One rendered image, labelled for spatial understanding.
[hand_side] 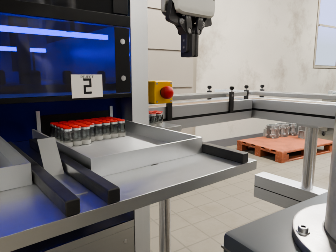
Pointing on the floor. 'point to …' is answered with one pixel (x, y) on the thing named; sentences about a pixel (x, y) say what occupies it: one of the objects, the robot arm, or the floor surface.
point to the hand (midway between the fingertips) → (189, 46)
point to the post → (139, 101)
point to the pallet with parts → (282, 142)
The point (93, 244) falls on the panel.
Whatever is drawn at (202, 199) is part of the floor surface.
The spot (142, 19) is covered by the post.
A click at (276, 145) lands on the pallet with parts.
